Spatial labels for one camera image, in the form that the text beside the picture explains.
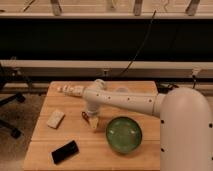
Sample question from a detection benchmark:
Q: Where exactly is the green bowl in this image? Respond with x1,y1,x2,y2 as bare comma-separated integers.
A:
105,116,143,154

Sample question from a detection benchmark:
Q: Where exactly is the white sponge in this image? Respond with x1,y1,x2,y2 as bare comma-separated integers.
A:
46,110,65,129

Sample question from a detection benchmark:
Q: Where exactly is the black hanging cable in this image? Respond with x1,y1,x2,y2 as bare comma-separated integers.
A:
118,9,157,77

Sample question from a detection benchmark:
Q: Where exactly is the white plastic bottle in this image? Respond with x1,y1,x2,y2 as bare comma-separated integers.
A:
57,85,84,97

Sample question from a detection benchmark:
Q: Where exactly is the black rectangular block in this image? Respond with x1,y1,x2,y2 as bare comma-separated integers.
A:
51,141,79,164

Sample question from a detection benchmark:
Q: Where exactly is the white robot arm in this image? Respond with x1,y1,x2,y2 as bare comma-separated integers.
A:
83,81,213,171

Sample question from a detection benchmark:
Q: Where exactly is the clear plastic cup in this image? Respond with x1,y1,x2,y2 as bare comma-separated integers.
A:
115,87,129,92

